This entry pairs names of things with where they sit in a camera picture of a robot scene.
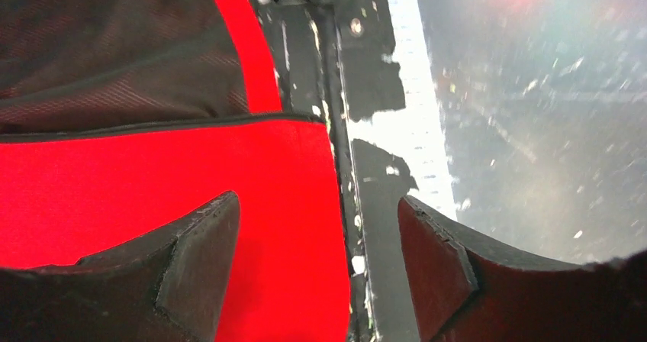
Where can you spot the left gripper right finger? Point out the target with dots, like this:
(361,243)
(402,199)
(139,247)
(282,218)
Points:
(467,286)

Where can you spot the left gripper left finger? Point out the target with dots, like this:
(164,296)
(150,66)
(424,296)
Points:
(166,285)

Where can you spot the red zip jacket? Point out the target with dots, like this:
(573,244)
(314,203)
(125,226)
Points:
(121,116)

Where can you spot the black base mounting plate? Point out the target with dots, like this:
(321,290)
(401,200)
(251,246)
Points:
(332,57)

